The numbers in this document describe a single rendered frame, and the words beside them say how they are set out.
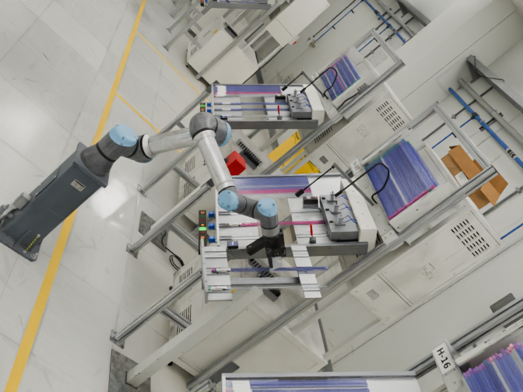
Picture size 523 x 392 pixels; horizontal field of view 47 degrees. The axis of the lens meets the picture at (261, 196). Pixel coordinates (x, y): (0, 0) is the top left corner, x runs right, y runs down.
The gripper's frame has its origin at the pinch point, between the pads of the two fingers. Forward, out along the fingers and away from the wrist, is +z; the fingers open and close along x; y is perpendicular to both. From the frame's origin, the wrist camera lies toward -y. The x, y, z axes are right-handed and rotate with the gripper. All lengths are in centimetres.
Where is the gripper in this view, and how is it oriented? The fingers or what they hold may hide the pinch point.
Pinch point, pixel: (270, 268)
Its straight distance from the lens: 263.1
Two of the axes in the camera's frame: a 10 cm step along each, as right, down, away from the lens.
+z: 1.1, 8.1, 5.8
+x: -1.4, -5.6, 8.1
